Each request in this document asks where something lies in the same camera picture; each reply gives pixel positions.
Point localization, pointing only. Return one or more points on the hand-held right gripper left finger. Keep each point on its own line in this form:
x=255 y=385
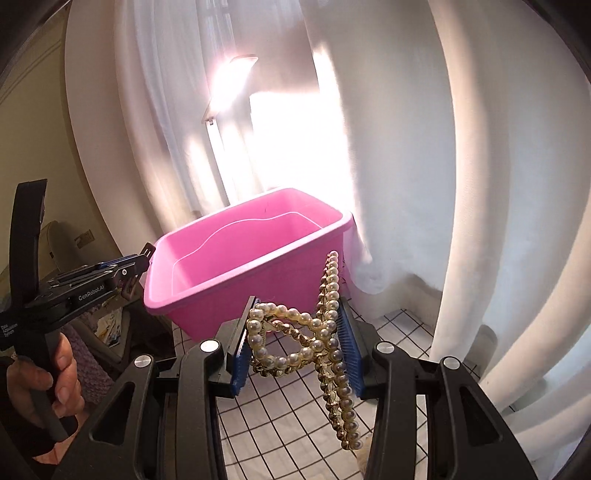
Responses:
x=242 y=350

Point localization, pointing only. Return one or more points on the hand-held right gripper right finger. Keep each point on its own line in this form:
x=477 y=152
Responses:
x=348 y=346

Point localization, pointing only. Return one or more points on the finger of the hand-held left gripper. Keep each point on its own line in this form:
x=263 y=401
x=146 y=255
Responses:
x=129 y=262
x=131 y=281

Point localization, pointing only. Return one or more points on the pearl hair claw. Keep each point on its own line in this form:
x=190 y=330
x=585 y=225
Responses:
x=258 y=323

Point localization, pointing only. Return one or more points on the pink plastic bin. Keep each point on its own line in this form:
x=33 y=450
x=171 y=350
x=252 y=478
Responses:
x=277 y=221

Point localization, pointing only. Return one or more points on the person's left hand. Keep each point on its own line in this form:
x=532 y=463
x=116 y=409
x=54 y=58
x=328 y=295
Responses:
x=69 y=383

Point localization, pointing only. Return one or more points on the colourful patterned cushion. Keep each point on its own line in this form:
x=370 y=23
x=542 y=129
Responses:
x=110 y=328

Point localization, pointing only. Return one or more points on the purple knit cloth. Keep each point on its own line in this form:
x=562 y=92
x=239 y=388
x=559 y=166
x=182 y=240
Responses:
x=90 y=364

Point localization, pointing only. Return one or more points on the white black checked tablecloth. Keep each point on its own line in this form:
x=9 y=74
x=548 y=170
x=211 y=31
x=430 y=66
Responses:
x=286 y=415

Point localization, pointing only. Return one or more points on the white curtain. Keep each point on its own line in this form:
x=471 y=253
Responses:
x=415 y=138

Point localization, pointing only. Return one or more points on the wall socket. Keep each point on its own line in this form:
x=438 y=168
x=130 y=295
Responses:
x=85 y=238

